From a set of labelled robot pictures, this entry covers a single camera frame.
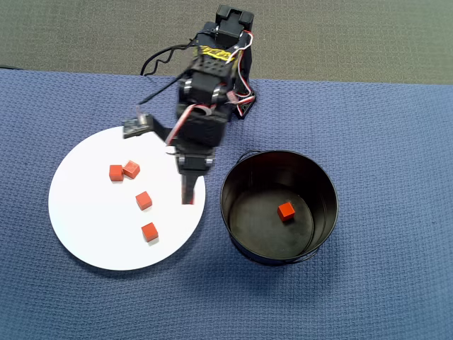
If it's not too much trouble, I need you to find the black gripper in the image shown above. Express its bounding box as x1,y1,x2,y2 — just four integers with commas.
173,113,227,205

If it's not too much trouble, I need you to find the white round plate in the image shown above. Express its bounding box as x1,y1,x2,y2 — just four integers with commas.
48,125,207,272

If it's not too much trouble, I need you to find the black metal bucket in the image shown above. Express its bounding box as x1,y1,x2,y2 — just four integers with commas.
219,149,340,267

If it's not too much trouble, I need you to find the yellow black tape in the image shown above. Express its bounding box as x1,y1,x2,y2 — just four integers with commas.
200,45,234,61

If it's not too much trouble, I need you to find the blue waffle cloth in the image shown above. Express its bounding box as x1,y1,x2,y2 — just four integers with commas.
0,68,453,340

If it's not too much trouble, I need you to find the red white servo wire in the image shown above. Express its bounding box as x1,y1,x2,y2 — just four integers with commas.
224,90,256,118
166,104,199,146

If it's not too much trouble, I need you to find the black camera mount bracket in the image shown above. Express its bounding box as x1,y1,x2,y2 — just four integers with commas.
150,115,178,146

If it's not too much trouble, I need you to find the small camera circuit board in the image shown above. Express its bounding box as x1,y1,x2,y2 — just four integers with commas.
122,112,154,140

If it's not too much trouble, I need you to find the black base cable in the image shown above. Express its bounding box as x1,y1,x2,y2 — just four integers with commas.
140,44,195,77

